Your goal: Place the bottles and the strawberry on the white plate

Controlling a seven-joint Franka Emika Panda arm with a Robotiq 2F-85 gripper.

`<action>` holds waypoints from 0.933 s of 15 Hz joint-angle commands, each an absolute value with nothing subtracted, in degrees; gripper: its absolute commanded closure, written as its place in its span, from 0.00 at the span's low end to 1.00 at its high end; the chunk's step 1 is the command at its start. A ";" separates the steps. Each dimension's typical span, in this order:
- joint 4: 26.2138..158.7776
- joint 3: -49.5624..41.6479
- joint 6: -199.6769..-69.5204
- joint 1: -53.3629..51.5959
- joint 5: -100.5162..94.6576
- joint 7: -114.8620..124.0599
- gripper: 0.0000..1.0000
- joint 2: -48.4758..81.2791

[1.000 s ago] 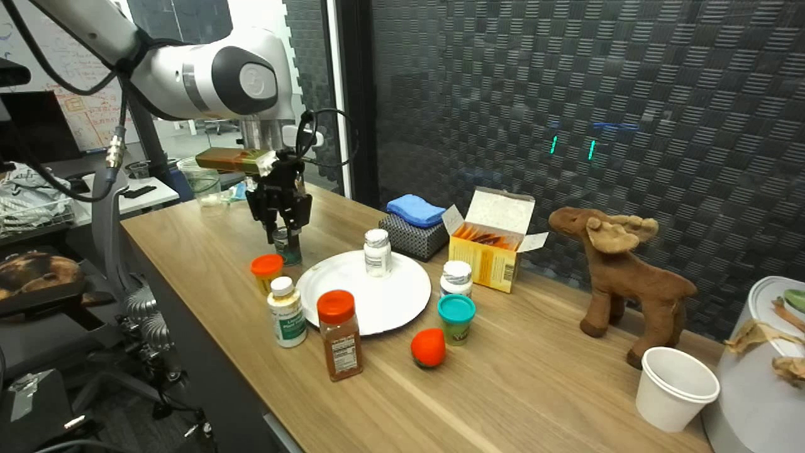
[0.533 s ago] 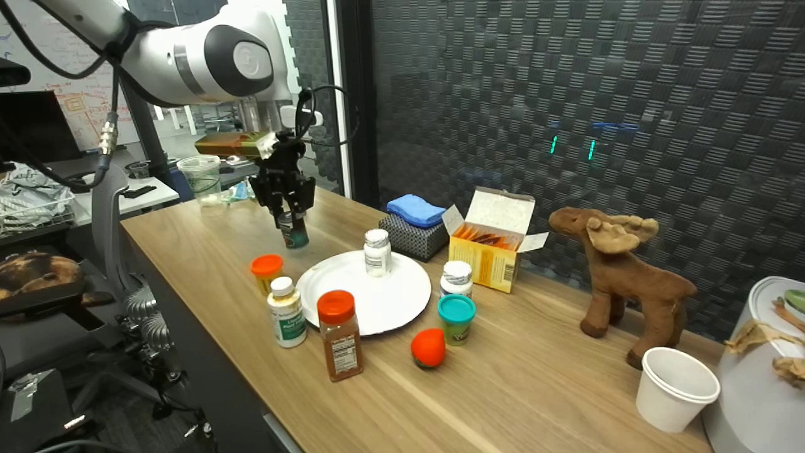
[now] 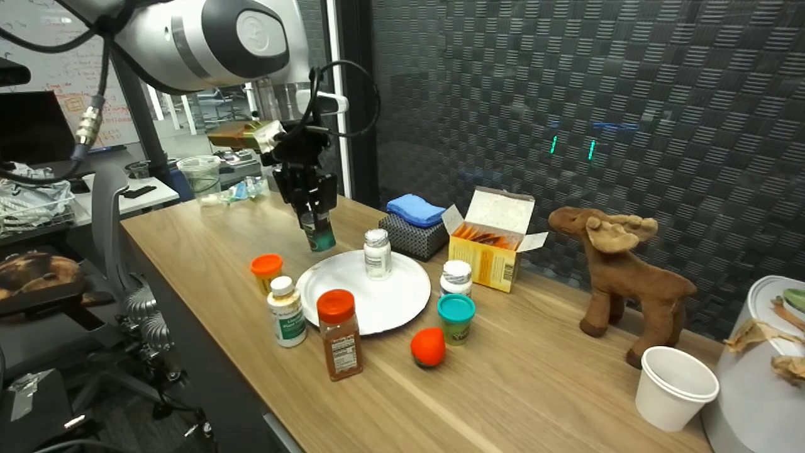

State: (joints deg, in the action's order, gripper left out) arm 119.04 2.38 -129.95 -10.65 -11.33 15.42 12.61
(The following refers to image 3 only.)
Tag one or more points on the white frame post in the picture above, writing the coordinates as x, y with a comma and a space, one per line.
335, 168

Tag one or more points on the brown dried plant piece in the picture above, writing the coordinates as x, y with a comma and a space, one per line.
755, 335

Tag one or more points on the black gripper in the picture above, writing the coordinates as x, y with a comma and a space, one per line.
304, 168

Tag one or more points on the white bucket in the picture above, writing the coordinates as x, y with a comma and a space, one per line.
755, 412

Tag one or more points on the dark stand pole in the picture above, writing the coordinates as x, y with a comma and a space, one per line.
152, 141

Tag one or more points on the white round plate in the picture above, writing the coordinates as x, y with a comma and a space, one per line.
367, 304

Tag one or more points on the brown plush moose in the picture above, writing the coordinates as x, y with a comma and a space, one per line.
630, 285

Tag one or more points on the spice bottle orange cap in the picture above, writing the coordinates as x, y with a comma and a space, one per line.
341, 341

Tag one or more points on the blue sponge block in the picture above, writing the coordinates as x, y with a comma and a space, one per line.
415, 210

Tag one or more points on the small red tomato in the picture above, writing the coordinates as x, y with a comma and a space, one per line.
428, 349

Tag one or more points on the white bottle green label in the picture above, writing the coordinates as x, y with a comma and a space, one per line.
288, 317

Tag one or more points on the brown patterned cushion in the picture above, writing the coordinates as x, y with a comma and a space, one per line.
39, 273

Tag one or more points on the grey cloth pile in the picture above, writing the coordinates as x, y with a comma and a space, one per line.
34, 202

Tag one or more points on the white paper tag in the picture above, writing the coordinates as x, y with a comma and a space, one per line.
29, 393

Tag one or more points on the white paper cup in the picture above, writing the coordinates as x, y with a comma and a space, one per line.
675, 390

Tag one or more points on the green tub teal lid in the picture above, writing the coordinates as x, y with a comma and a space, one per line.
455, 312

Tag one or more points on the white cap pill bottle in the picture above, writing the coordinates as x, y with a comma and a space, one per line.
377, 253
455, 273

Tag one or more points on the black office chair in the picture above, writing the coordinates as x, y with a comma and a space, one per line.
102, 404

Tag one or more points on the grey corrugated conduit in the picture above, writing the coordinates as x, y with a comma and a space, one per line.
108, 242

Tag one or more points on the yellow tub orange lid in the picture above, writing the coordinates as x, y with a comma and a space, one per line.
267, 268

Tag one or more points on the whiteboard with red writing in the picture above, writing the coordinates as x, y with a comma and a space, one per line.
58, 85

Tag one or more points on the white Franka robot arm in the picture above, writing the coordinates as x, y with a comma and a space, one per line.
167, 42

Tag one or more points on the green indicator light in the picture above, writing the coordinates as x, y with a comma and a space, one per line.
553, 144
591, 150

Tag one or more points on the open yellow cardboard box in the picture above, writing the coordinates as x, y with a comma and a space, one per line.
491, 253

